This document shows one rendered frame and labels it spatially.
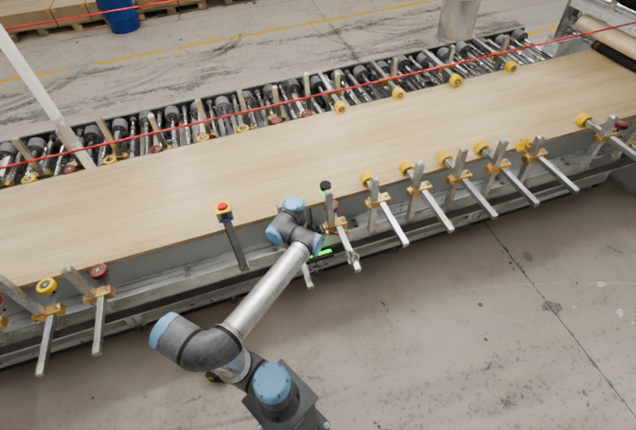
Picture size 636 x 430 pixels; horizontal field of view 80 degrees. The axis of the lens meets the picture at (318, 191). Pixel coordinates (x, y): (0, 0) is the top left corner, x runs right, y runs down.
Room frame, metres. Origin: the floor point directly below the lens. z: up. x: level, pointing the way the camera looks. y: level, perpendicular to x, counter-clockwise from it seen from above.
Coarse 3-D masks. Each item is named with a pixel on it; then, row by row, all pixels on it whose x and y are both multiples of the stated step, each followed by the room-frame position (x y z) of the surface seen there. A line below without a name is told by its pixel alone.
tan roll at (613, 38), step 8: (576, 16) 3.08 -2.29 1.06; (584, 16) 2.99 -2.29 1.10; (576, 24) 2.99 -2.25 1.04; (584, 24) 2.93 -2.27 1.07; (592, 24) 2.87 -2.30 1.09; (600, 24) 2.83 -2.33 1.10; (584, 32) 2.91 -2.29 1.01; (600, 32) 2.77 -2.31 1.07; (608, 32) 2.72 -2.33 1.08; (616, 32) 2.68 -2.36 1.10; (624, 32) 2.66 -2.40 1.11; (600, 40) 2.75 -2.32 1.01; (608, 40) 2.68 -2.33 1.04; (616, 40) 2.63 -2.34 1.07; (624, 40) 2.58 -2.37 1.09; (632, 40) 2.54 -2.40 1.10; (616, 48) 2.60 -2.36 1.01; (624, 48) 2.54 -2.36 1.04; (632, 48) 2.49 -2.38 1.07; (632, 56) 2.46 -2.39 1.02
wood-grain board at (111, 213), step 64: (576, 64) 2.61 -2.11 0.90; (320, 128) 2.09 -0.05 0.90; (384, 128) 2.03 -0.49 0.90; (448, 128) 1.97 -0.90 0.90; (512, 128) 1.91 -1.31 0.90; (576, 128) 1.85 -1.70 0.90; (0, 192) 1.72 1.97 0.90; (64, 192) 1.67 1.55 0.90; (128, 192) 1.62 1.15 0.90; (192, 192) 1.58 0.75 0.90; (256, 192) 1.53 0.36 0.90; (320, 192) 1.49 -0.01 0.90; (0, 256) 1.23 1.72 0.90; (64, 256) 1.19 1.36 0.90; (128, 256) 1.16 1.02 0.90
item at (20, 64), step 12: (0, 24) 1.92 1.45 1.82; (0, 36) 1.88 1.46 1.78; (12, 48) 1.88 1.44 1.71; (12, 60) 1.87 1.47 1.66; (24, 60) 1.91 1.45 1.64; (24, 72) 1.88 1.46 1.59; (36, 84) 1.88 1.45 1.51; (36, 96) 1.87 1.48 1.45; (48, 96) 1.92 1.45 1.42; (48, 108) 1.88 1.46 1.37; (60, 120) 1.88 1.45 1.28; (60, 132) 1.87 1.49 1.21; (72, 132) 1.91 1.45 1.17; (72, 144) 1.87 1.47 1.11; (84, 156) 1.88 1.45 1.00
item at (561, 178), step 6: (540, 156) 1.56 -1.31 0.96; (540, 162) 1.53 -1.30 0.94; (546, 162) 1.51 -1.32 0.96; (546, 168) 1.48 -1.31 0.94; (552, 168) 1.46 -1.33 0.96; (552, 174) 1.44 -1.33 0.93; (558, 174) 1.41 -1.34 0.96; (558, 180) 1.39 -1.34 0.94; (564, 180) 1.36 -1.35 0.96; (564, 186) 1.34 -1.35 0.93; (570, 186) 1.32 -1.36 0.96; (576, 192) 1.28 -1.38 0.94
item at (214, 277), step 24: (576, 168) 1.69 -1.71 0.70; (600, 168) 1.69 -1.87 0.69; (504, 192) 1.53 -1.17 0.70; (432, 216) 1.40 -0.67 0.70; (456, 216) 1.43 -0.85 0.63; (360, 240) 1.28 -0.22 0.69; (264, 264) 1.16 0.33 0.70; (168, 288) 1.06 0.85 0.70; (192, 288) 1.05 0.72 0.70; (216, 288) 1.07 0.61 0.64; (96, 312) 0.96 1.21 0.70; (120, 312) 0.95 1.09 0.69; (24, 336) 0.86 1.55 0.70
